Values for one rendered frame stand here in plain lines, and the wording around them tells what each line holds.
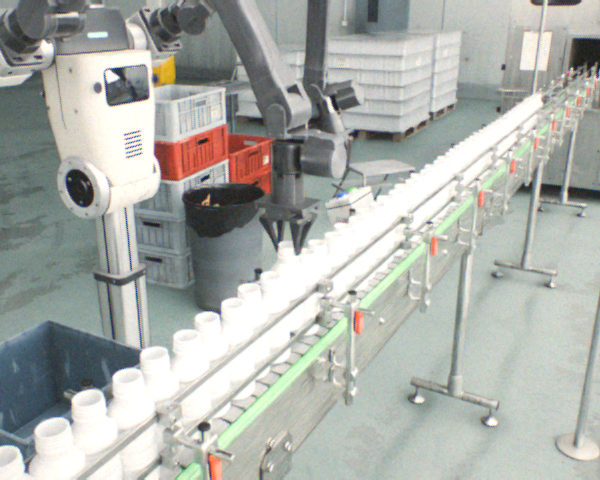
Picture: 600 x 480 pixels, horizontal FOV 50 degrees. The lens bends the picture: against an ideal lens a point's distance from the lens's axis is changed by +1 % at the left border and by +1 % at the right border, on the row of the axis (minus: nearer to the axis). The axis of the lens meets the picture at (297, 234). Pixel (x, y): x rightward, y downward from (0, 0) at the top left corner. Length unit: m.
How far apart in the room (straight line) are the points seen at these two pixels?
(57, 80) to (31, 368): 0.64
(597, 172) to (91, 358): 4.93
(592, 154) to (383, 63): 2.95
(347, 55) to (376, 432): 5.87
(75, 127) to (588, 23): 4.68
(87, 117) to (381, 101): 6.47
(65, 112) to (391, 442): 1.73
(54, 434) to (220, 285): 2.65
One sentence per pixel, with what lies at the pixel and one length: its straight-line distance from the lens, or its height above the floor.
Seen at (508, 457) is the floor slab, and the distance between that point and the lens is 2.66.
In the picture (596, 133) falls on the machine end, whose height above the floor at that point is 0.59.
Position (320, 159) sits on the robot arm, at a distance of 1.03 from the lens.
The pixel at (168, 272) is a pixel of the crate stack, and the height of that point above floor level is 0.10.
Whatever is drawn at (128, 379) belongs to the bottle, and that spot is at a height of 1.15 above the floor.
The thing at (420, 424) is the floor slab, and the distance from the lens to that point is 2.74.
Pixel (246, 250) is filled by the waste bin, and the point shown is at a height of 0.37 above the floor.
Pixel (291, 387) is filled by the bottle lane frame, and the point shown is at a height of 0.97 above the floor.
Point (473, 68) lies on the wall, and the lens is 11.59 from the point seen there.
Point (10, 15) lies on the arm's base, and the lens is 1.45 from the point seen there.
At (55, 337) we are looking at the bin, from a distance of 1.54.
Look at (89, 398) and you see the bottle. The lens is 0.85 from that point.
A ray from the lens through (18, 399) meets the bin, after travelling 1.55.
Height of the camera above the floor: 1.62
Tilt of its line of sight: 20 degrees down
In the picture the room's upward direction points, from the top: straight up
